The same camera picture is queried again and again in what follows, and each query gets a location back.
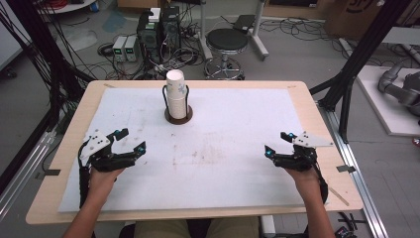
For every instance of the small white box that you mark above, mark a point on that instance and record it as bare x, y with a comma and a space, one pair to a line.
154, 15

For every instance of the white foam mat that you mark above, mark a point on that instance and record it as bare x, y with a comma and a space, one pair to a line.
214, 165

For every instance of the flower print paper cup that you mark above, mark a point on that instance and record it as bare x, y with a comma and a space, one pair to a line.
174, 82

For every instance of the thin wooden stick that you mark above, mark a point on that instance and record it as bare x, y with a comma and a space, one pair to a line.
338, 196

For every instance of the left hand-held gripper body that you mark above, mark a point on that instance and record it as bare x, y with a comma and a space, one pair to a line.
109, 158

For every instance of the person's khaki trousers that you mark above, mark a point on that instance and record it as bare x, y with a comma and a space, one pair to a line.
158, 229

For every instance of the aluminium rail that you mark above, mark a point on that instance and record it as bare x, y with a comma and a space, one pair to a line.
23, 178
356, 178

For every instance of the black computer tower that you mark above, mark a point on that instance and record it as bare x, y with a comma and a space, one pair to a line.
171, 31
148, 39

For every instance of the grey bench power supply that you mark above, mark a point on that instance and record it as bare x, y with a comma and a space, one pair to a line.
131, 49
119, 49

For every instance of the white floor board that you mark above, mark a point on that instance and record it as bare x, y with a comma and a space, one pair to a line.
386, 109

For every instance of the black tape piece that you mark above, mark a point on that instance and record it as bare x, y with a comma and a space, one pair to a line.
52, 172
346, 168

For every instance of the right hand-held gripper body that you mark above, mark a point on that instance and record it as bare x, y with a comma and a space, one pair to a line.
302, 158

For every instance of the person's right hand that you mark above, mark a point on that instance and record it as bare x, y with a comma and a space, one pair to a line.
307, 181

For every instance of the black round stool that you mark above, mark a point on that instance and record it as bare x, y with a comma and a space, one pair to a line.
227, 39

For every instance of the white table leg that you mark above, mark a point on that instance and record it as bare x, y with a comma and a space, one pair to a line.
268, 228

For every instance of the white stand frame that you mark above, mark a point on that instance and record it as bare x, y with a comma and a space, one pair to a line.
259, 36

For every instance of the person's left hand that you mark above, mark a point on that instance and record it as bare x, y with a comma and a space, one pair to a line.
102, 183

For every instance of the brown cardboard box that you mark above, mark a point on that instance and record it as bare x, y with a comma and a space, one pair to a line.
350, 20

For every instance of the light wooden table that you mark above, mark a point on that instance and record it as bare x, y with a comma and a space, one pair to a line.
330, 198

